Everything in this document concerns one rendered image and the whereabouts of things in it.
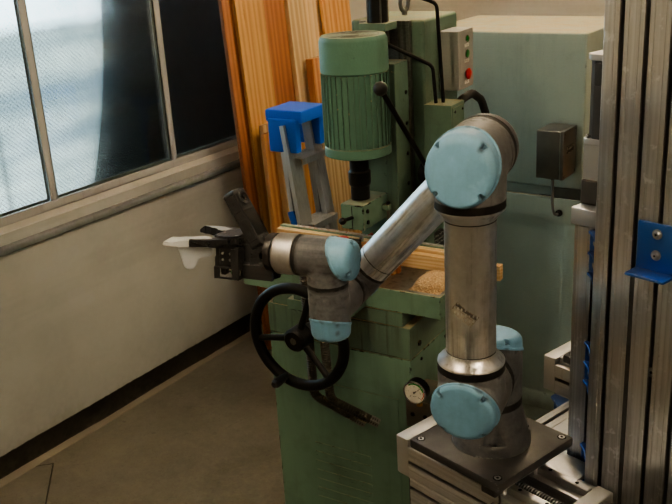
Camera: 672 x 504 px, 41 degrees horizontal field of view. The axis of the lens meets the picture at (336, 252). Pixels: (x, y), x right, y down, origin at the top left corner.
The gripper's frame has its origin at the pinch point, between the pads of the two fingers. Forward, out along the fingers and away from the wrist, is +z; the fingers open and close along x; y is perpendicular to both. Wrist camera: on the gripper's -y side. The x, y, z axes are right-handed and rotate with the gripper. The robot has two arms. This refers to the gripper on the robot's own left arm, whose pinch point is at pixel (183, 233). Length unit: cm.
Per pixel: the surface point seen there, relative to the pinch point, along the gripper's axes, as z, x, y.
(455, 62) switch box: -24, 100, -30
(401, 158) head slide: -12, 89, -5
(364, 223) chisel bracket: -7, 76, 11
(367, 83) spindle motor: -10, 70, -25
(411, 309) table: -24, 64, 30
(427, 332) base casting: -25, 75, 39
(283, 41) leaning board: 87, 216, -37
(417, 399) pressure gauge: -27, 60, 52
